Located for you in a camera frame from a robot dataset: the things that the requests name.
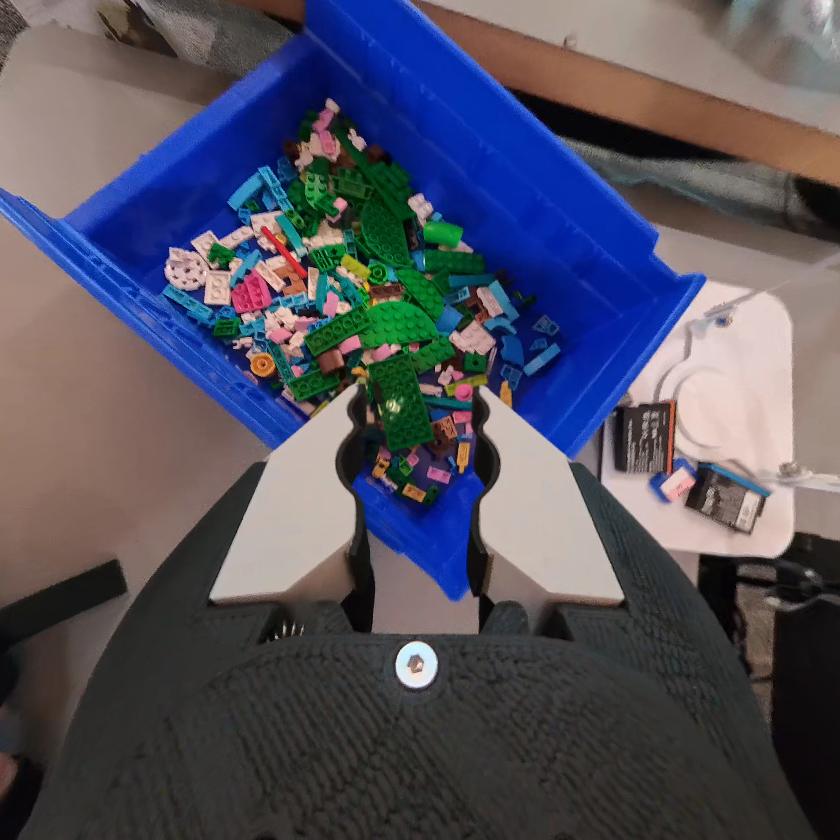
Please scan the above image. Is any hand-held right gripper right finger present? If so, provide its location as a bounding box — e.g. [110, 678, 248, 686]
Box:
[466, 386, 626, 636]

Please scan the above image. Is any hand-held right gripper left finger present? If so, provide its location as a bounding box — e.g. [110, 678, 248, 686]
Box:
[209, 384, 376, 632]

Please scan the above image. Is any pile of lego pieces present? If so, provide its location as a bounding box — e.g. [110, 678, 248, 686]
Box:
[161, 97, 564, 506]

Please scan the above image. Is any blue plastic bin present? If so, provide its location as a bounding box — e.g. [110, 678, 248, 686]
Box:
[0, 0, 706, 601]

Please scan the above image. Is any black battery orange edge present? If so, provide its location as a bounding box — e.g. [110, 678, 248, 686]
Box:
[613, 399, 678, 475]

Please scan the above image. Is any black battery blue edge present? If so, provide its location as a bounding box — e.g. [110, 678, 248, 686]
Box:
[684, 461, 773, 536]

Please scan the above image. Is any black rectangular power brick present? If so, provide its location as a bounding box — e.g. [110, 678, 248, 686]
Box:
[0, 559, 128, 647]

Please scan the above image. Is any white cable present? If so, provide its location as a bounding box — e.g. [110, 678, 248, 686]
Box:
[668, 252, 840, 490]

